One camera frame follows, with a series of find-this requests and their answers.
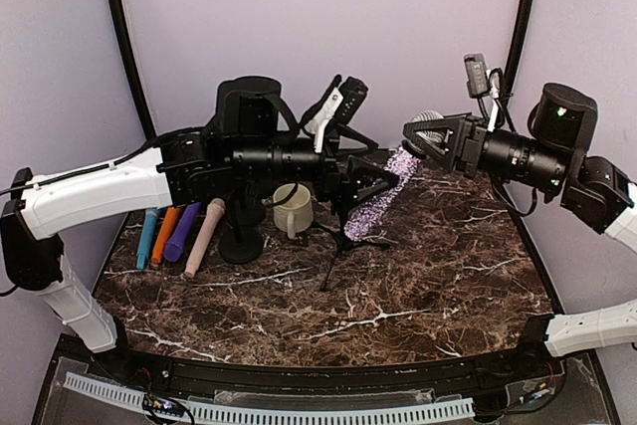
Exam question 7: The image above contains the black shock mount tripod stand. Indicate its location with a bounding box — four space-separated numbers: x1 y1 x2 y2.
311 200 390 292

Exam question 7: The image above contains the black stand of purple microphone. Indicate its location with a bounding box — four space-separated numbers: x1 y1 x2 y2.
226 184 266 227

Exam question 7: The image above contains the right black corner post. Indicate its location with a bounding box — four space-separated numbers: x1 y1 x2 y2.
504 0 533 99

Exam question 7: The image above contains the black stand of pink microphone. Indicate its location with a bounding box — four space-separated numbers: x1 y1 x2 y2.
218 217 264 265

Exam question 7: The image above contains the black corner post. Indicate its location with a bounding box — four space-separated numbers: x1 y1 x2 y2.
107 0 156 139
504 0 533 99

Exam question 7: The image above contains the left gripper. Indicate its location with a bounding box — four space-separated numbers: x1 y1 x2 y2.
231 125 400 209

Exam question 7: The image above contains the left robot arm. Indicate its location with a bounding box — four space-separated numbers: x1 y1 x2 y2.
1 76 398 381

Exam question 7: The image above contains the pale pink toy microphone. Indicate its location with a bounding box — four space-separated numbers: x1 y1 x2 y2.
183 198 226 279

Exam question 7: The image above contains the black front rail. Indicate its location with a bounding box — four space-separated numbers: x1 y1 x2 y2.
87 338 564 396

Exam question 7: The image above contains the silver glitter microphone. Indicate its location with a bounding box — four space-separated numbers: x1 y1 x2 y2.
345 109 447 242

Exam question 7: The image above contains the cream ceramic mug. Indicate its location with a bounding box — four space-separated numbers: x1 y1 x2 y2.
273 183 314 239

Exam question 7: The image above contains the left black corner post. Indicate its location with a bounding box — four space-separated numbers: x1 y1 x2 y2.
107 0 156 139

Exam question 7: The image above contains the blue toy microphone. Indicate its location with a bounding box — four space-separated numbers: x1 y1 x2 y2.
136 209 161 271

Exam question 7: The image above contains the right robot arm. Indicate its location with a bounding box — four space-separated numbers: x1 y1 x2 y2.
403 83 636 379

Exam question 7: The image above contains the purple toy microphone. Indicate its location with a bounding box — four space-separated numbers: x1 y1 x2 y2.
163 202 201 263

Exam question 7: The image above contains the orange toy microphone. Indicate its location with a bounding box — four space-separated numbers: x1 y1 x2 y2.
150 207 182 265

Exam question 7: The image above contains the white slotted cable duct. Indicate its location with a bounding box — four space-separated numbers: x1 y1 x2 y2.
63 372 475 425

